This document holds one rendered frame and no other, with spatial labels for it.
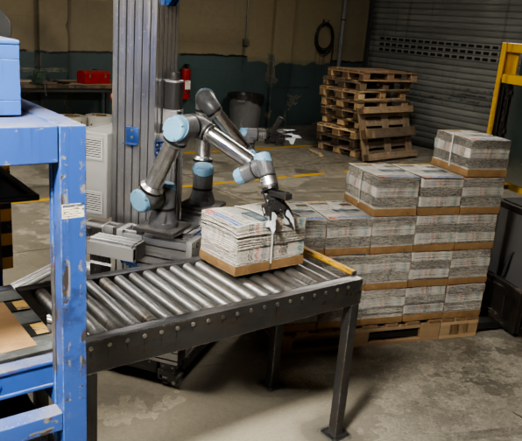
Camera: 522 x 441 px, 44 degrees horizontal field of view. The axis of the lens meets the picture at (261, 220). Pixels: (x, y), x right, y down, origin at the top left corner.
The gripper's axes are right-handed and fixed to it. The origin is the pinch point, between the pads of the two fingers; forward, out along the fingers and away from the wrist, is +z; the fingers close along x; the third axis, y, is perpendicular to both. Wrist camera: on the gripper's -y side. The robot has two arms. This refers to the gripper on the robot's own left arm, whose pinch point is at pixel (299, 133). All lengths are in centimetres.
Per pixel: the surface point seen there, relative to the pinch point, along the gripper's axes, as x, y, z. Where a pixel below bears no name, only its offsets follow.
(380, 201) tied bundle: 37, 26, 45
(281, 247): 117, 17, -25
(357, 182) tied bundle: 14.9, 23.7, 36.4
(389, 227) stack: 37, 42, 53
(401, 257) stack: 38, 61, 64
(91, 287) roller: 141, 25, -104
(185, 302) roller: 153, 24, -67
